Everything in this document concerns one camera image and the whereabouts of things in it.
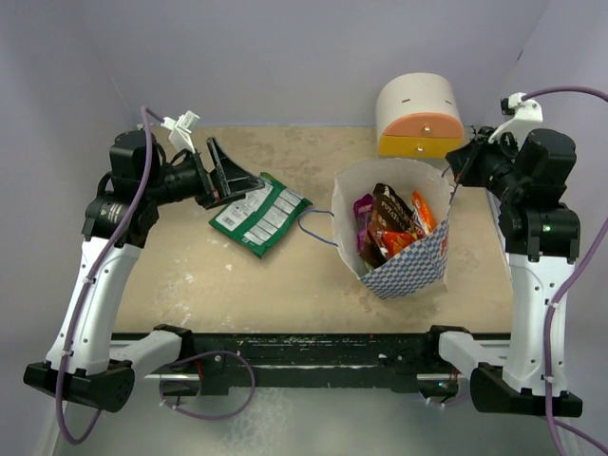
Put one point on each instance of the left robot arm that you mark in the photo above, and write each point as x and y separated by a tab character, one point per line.
80	367

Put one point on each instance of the round drawer box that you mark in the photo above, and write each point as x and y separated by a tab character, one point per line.
417	117

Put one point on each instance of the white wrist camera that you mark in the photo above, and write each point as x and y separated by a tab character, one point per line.
521	117
180	130

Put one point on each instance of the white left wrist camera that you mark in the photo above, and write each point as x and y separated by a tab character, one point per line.
180	130

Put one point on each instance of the brown potato chips bag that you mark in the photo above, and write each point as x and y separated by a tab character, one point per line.
389	213

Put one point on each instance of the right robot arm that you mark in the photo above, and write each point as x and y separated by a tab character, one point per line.
542	241

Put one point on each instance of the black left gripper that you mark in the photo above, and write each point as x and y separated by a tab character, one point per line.
233	180

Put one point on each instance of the orange snack packet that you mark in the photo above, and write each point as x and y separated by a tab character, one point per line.
422	213

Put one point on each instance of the purple snack packet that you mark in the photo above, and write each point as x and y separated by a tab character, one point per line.
362	210

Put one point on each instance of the black table edge rail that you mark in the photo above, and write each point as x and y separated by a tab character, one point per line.
400	362

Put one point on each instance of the red doritos bag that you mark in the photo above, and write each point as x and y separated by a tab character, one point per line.
392	243

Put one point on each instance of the blue checkered paper bag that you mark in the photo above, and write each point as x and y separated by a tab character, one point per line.
424	262

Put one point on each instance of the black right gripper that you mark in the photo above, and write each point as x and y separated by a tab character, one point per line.
465	160

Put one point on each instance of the green chips bag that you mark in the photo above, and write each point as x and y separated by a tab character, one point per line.
260	220

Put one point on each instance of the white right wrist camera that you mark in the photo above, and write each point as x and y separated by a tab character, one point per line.
521	117

